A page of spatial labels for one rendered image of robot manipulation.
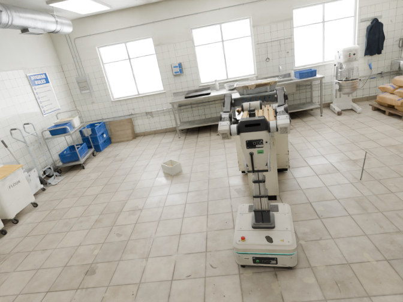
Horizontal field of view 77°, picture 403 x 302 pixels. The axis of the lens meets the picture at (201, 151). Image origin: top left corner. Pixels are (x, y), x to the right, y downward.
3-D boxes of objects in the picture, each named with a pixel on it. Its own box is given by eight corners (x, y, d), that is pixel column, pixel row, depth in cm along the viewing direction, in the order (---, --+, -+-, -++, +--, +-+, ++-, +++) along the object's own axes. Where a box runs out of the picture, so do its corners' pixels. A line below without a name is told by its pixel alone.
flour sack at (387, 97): (374, 100, 534) (375, 93, 528) (394, 97, 532) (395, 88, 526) (400, 108, 467) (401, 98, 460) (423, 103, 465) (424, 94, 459)
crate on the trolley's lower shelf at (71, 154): (72, 153, 577) (68, 145, 570) (88, 150, 578) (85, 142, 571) (61, 163, 525) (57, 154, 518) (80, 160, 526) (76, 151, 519)
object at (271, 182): (252, 175, 377) (245, 117, 345) (276, 174, 368) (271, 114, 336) (250, 202, 314) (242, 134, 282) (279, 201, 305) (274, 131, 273)
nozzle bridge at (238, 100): (234, 116, 381) (231, 93, 368) (285, 110, 362) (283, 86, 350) (232, 122, 351) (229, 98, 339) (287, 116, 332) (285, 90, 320)
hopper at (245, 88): (237, 93, 364) (235, 83, 359) (277, 87, 350) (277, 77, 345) (235, 97, 338) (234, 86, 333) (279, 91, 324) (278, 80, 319)
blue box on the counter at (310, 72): (298, 79, 562) (298, 72, 557) (294, 77, 589) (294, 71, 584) (317, 75, 559) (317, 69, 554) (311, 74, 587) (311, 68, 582)
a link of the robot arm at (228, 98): (222, 91, 248) (233, 91, 246) (223, 103, 256) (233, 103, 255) (219, 115, 214) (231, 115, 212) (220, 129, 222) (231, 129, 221)
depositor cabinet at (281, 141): (244, 144, 496) (239, 102, 465) (282, 141, 477) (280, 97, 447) (239, 176, 381) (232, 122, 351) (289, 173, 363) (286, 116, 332)
